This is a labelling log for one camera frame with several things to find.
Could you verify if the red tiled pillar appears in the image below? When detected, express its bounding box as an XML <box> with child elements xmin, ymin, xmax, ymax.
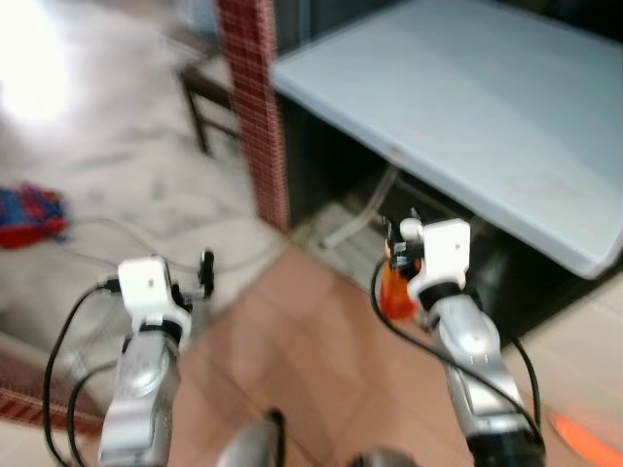
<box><xmin>215</xmin><ymin>0</ymin><xmax>291</xmax><ymax>233</ymax></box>

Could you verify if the dark wooden stool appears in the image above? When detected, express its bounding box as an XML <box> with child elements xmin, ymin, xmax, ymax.
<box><xmin>178</xmin><ymin>54</ymin><xmax>244</xmax><ymax>159</ymax></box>

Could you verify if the orange floor object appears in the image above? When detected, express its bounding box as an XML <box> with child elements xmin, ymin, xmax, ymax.
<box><xmin>549</xmin><ymin>413</ymin><xmax>623</xmax><ymax>467</ymax></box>

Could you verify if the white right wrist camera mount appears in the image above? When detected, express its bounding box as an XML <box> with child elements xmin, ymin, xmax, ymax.
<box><xmin>399</xmin><ymin>218</ymin><xmax>473</xmax><ymax>304</ymax></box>

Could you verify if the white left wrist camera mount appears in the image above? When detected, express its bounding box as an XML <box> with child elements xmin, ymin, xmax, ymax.
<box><xmin>117</xmin><ymin>257</ymin><xmax>193</xmax><ymax>338</ymax></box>

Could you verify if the white floor cable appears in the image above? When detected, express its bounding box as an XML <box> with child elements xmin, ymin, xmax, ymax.
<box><xmin>54</xmin><ymin>216</ymin><xmax>285</xmax><ymax>275</ymax></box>

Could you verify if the orange drink bottle white cap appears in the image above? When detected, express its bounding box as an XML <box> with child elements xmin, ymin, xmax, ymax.
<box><xmin>379</xmin><ymin>257</ymin><xmax>421</xmax><ymax>323</ymax></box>

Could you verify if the red and blue bag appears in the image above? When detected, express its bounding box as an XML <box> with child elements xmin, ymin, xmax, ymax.
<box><xmin>0</xmin><ymin>182</ymin><xmax>70</xmax><ymax>250</ymax></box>

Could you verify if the red patterned floor mat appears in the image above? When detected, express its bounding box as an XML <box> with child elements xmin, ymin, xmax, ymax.
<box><xmin>0</xmin><ymin>381</ymin><xmax>104</xmax><ymax>436</ymax></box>

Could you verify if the white folding table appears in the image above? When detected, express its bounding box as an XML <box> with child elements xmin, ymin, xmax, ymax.
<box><xmin>270</xmin><ymin>0</ymin><xmax>623</xmax><ymax>282</ymax></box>

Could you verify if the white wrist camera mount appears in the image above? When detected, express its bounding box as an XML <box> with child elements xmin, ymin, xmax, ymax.
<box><xmin>399</xmin><ymin>218</ymin><xmax>473</xmax><ymax>304</ymax></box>
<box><xmin>117</xmin><ymin>257</ymin><xmax>193</xmax><ymax>338</ymax></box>

